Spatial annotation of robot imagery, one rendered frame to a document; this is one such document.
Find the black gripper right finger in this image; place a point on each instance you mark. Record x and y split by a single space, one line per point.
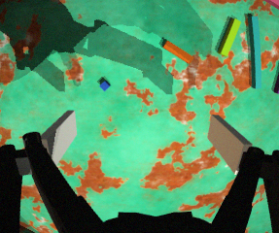
234 213

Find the turquoise rod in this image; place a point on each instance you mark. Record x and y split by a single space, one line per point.
255 46

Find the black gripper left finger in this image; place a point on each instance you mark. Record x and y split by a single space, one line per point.
69 213

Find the orange rectangular block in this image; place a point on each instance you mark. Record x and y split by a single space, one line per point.
178 52

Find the lime green rod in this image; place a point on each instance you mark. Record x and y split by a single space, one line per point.
229 37

